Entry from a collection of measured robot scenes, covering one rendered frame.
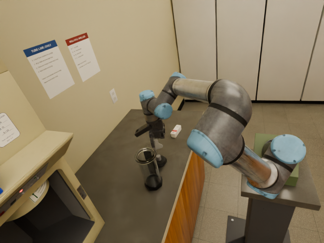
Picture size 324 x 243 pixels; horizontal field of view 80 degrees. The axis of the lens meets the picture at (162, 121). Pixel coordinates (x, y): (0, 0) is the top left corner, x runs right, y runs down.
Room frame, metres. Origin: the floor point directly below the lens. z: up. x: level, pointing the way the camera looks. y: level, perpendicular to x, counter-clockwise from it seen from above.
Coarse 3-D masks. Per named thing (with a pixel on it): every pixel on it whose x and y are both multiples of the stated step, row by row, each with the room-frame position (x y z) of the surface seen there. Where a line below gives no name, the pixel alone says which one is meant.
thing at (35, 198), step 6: (42, 186) 0.48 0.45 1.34; (48, 186) 0.49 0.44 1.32; (36, 192) 0.45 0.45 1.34; (42, 192) 0.46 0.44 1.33; (30, 198) 0.43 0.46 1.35; (36, 198) 0.43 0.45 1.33; (42, 198) 0.44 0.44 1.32; (24, 204) 0.41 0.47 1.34; (30, 204) 0.42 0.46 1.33; (36, 204) 0.42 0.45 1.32; (18, 210) 0.40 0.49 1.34; (24, 210) 0.40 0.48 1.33; (30, 210) 0.41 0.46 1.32; (12, 216) 0.39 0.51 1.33; (18, 216) 0.39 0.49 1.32
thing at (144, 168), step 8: (136, 152) 0.75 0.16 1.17; (144, 152) 0.76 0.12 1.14; (152, 152) 0.74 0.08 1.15; (136, 160) 0.69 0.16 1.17; (144, 160) 0.76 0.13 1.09; (144, 168) 0.68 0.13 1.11; (152, 168) 0.68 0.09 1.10; (144, 176) 0.69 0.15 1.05; (152, 176) 0.68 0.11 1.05; (160, 176) 0.71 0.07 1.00; (152, 184) 0.68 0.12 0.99
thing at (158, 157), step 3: (156, 156) 0.86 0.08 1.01; (159, 156) 0.86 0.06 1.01; (162, 156) 0.88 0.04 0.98; (156, 159) 0.87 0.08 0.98; (159, 159) 0.85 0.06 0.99; (162, 159) 0.86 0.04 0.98; (165, 159) 0.86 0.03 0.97; (159, 162) 0.84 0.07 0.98; (162, 162) 0.83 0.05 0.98; (165, 162) 0.84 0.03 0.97; (159, 165) 0.82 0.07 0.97; (162, 165) 0.83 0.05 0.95
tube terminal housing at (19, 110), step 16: (0, 80) 0.52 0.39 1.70; (0, 96) 0.50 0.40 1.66; (16, 96) 0.53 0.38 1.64; (0, 112) 0.48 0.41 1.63; (16, 112) 0.51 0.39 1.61; (32, 112) 0.54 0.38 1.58; (32, 128) 0.52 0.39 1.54; (16, 144) 0.47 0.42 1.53; (0, 160) 0.42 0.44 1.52; (64, 160) 0.55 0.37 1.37; (48, 176) 0.48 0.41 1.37; (64, 176) 0.54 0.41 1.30; (32, 192) 0.42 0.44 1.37; (16, 208) 0.38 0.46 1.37; (0, 224) 0.33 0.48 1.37; (96, 224) 0.52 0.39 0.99
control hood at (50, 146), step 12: (48, 132) 0.53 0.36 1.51; (60, 132) 0.52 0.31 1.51; (36, 144) 0.48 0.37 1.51; (48, 144) 0.46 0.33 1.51; (60, 144) 0.45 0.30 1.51; (24, 156) 0.43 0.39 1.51; (36, 156) 0.42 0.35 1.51; (48, 156) 0.41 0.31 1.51; (60, 156) 0.50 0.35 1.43; (0, 168) 0.40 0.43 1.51; (12, 168) 0.39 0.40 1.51; (24, 168) 0.38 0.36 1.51; (36, 168) 0.38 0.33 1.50; (48, 168) 0.46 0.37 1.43; (0, 180) 0.35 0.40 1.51; (12, 180) 0.34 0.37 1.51; (24, 180) 0.34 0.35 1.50; (12, 192) 0.32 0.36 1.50; (0, 204) 0.29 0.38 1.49
